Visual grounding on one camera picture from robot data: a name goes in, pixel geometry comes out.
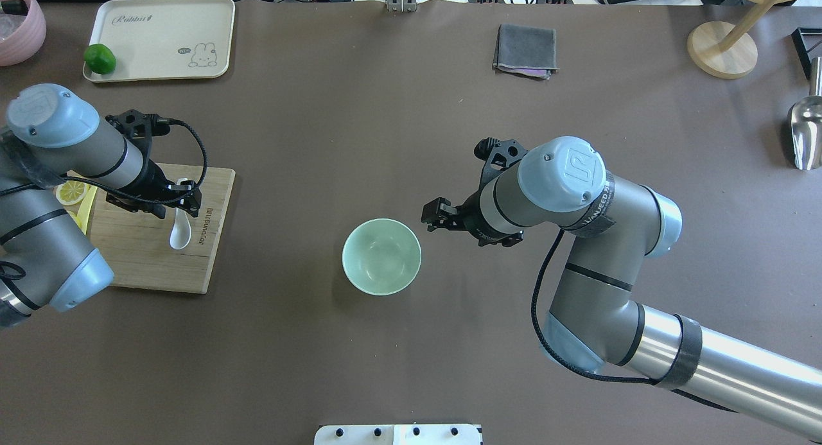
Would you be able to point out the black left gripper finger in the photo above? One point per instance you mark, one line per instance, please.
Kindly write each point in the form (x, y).
(189, 190)
(191, 208)

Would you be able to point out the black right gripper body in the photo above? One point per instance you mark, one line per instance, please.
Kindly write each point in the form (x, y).
(471, 221)

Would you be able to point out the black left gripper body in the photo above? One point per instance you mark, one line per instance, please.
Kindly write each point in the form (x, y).
(149, 182)

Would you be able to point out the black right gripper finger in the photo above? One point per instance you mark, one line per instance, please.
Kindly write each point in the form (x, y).
(448, 224)
(440, 212)

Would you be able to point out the white ceramic spoon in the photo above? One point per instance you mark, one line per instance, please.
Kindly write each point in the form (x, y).
(180, 235)

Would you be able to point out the light green bowl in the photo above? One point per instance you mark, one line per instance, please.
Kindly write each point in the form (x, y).
(381, 257)

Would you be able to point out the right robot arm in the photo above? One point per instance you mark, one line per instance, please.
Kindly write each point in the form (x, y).
(594, 328)

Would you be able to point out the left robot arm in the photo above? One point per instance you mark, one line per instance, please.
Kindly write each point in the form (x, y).
(49, 132)

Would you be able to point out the pink bowl with ice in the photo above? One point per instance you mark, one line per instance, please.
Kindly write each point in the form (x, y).
(26, 39)

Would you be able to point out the bamboo cutting board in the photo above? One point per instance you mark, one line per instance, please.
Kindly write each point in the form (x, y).
(136, 245)

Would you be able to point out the yellow plastic knife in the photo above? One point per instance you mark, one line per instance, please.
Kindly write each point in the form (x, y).
(83, 215)

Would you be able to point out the single lemon slice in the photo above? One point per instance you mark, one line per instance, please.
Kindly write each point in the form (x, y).
(71, 192)

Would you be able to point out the folded grey cloth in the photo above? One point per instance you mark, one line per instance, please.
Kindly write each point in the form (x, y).
(526, 50)

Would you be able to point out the green lime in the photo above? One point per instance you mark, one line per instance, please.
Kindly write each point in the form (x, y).
(100, 59)

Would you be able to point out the cream tray with bear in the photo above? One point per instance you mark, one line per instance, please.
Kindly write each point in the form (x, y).
(164, 39)

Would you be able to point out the wooden stand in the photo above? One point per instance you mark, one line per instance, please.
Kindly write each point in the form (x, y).
(725, 50)

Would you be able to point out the metal scoop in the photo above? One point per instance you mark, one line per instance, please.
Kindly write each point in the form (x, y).
(805, 124)

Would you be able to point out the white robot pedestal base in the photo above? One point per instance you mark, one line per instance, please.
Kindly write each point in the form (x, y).
(426, 433)

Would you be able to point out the black frame object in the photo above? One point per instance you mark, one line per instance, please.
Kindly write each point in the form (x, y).
(806, 40)

